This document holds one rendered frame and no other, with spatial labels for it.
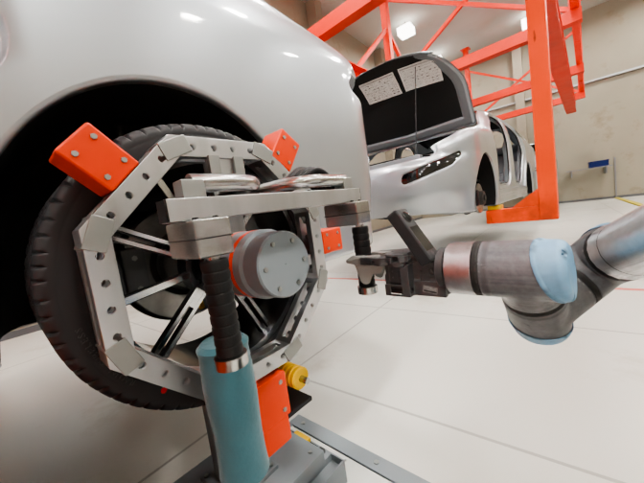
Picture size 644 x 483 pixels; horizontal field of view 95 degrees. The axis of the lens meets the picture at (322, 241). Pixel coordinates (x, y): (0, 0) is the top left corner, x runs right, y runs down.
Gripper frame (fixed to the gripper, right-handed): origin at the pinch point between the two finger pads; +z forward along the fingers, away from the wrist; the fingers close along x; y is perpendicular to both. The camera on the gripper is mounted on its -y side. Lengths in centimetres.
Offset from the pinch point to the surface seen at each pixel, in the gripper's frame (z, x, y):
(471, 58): 112, 575, -248
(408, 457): 14, 35, 83
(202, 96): 39, -8, -47
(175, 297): 48, -21, 7
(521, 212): 19, 344, 20
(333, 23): 191, 274, -243
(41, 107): 38, -43, -38
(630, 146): -143, 1418, -87
